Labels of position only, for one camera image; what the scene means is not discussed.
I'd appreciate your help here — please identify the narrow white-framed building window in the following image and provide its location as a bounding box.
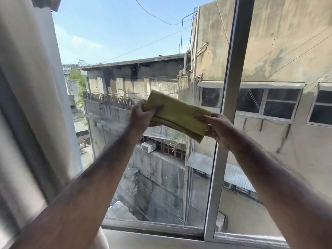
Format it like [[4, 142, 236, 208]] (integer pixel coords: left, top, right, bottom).
[[307, 82, 332, 127]]

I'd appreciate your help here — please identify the white air conditioner unit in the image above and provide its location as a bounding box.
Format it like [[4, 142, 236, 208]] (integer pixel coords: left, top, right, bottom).
[[141, 141, 156, 153]]

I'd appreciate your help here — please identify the person's left forearm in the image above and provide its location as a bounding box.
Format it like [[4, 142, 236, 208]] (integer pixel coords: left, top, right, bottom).
[[9, 126, 138, 249]]

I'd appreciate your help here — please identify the person's right hand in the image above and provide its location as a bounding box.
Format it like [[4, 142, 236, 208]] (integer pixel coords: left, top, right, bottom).
[[194, 113, 235, 151]]

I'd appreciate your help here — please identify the yellow cleaning cloth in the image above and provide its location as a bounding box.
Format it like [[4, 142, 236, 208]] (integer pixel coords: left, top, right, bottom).
[[142, 90, 214, 144]]

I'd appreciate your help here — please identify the person's right forearm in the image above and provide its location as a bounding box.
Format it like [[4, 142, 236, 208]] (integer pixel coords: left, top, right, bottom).
[[225, 137, 332, 249]]

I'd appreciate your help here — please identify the person's left hand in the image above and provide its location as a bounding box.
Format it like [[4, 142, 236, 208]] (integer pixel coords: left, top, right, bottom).
[[128, 99, 163, 134]]

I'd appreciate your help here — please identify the white curtain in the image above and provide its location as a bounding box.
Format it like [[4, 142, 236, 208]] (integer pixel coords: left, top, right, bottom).
[[0, 0, 87, 249]]

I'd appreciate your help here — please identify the white sliding window frame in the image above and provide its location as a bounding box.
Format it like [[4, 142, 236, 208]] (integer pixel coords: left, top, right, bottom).
[[101, 0, 290, 249]]

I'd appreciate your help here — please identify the green tree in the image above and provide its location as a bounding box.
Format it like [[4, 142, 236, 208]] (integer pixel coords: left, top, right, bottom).
[[68, 68, 88, 108]]

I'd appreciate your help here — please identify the dark metal balcony railing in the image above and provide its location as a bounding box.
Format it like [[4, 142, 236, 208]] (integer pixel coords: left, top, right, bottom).
[[82, 91, 140, 110]]

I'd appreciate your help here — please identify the grey concrete building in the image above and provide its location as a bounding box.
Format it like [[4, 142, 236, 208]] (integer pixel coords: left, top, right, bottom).
[[77, 53, 193, 226]]

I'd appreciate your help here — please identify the beige weathered building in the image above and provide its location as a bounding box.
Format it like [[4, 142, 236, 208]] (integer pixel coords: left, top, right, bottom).
[[185, 0, 332, 237]]

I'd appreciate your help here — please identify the corrugated metal awning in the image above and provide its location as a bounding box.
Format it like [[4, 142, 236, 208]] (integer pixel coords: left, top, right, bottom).
[[186, 152, 257, 193]]

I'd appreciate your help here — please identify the wide white-framed building window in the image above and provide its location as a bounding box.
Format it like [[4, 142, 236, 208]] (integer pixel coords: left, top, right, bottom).
[[197, 81, 306, 124]]

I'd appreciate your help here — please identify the black overhead cable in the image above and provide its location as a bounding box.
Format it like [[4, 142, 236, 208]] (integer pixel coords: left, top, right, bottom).
[[133, 0, 194, 26]]

